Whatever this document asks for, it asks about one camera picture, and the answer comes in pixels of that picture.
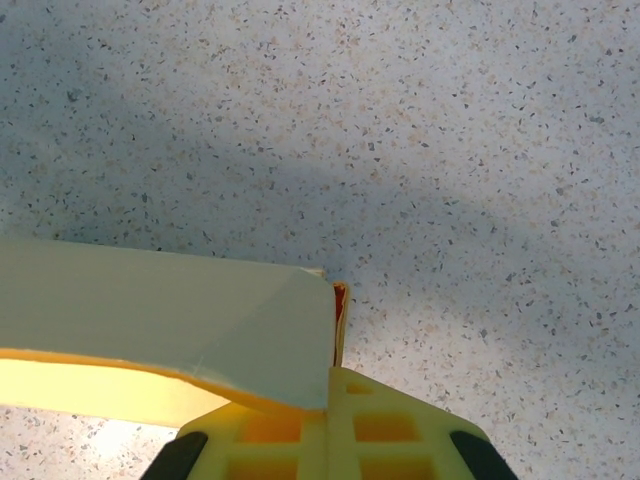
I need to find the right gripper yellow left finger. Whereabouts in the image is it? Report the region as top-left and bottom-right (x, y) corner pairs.
(177, 403), (331, 480)

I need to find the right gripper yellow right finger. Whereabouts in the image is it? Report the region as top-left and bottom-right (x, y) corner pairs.
(327, 367), (482, 480)

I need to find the yellow paper box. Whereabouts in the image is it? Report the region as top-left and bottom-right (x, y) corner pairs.
(0, 237), (352, 430)

